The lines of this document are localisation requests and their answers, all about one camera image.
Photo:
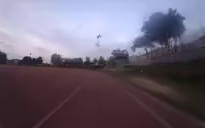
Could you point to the floodlight pole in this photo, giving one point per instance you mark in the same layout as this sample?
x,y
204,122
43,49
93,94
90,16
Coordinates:
x,y
98,41

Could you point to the row of trees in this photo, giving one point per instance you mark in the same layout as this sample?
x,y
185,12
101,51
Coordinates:
x,y
73,61

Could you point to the red running track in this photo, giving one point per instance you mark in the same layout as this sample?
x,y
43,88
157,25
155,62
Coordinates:
x,y
100,106

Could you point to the large dark tree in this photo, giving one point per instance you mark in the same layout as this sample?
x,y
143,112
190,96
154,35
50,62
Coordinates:
x,y
161,28

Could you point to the grass strip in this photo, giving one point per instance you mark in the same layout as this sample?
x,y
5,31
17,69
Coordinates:
x,y
176,85

